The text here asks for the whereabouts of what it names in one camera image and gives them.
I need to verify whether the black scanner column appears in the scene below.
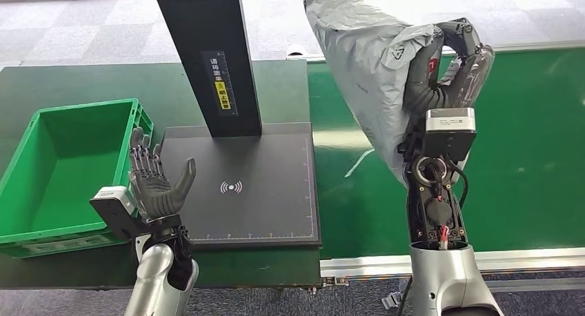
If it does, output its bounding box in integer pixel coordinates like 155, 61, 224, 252
150, 0, 264, 139

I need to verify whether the green plastic crate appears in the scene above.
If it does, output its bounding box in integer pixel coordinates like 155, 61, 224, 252
0, 98, 155, 259

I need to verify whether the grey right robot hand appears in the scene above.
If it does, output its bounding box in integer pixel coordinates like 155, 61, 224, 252
403, 17, 496, 118

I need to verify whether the black scanner base plate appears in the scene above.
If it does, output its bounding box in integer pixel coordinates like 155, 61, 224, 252
159, 121, 322, 250

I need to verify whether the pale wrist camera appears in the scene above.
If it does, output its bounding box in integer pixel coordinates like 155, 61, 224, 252
421, 107, 477, 163
89, 186, 143, 241

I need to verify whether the green conveyor belt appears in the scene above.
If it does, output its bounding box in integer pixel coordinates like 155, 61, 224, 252
307, 48, 585, 260

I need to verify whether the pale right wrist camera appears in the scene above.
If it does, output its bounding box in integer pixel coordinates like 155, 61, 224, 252
421, 107, 477, 163

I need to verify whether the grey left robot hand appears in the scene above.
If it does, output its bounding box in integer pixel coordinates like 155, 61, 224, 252
129, 127, 197, 224

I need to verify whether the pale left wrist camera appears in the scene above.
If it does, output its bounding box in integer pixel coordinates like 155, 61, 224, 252
89, 186, 143, 241

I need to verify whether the white plastic mailer package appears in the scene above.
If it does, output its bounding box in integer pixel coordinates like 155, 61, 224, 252
303, 0, 495, 187

